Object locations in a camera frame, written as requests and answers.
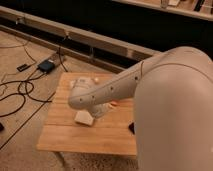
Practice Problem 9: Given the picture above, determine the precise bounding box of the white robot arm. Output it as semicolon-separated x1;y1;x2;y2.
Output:
68;46;213;171

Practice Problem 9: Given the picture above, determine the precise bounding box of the black power adapter box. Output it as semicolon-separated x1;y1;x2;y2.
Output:
38;60;55;73

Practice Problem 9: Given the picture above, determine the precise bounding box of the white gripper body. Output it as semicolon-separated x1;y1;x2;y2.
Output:
89;103;110;118

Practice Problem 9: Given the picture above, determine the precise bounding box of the small black floor device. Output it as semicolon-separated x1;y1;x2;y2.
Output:
17;64;30;72

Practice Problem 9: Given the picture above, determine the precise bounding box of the wooden table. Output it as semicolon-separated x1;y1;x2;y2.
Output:
37;73;136;156

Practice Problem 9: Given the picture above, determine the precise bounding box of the white sponge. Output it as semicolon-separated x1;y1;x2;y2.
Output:
74;111;94;126

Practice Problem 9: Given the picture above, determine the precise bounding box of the long wooden beam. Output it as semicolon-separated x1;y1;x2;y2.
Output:
0;6;158;59

